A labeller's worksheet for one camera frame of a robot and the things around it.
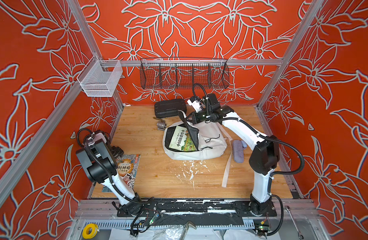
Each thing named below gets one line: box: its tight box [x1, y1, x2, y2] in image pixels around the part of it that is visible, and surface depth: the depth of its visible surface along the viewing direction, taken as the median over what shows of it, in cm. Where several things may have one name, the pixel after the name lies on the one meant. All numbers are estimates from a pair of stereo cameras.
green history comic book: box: [168, 125, 198, 152], surface depth 97 cm
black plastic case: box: [154, 98, 187, 119], surface depth 113 cm
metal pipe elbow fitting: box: [156, 120, 167, 131], surface depth 106 cm
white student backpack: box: [162, 119, 234, 188], surface depth 93 cm
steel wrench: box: [285, 205, 304, 240], surface depth 71 cm
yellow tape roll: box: [82, 223, 99, 239], surface depth 68 cm
